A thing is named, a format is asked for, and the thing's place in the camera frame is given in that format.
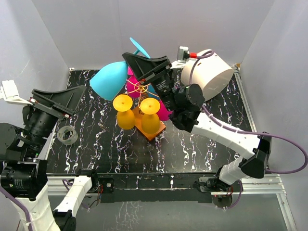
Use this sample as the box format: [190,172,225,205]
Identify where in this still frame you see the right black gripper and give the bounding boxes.
[123,53,179,112]

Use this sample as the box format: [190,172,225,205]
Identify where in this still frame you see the white cylindrical container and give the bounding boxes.
[192,53,234,101]

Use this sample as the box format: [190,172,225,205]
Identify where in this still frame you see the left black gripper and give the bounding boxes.
[25,83,86,155]

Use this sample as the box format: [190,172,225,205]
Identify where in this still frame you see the blue wine glass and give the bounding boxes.
[147,84,159,99]
[90,37,152,101]

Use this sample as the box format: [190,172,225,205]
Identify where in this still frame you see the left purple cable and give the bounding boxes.
[0,186,33,231]

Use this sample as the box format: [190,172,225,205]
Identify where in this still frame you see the clear tape roll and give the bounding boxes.
[57,126,78,145]

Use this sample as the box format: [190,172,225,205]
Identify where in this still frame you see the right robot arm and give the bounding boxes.
[122,50,271,192]

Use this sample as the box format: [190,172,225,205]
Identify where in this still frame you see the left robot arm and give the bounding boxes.
[0,86,100,231]

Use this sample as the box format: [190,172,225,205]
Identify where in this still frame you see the yellow wine glass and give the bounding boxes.
[140,98,160,134]
[113,94,135,130]

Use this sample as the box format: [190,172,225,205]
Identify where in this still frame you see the pink wine glass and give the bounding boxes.
[127,67,141,99]
[157,100,173,121]

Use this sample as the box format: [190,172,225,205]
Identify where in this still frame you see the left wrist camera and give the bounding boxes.
[0,80,32,105]

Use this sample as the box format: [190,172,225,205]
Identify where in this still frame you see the purple cable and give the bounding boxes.
[189,50,308,209]
[0,186,33,231]

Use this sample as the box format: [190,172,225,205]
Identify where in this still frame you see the gold wire glass rack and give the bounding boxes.
[127,77,166,141]

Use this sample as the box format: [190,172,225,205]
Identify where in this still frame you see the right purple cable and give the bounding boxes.
[189,50,308,209]

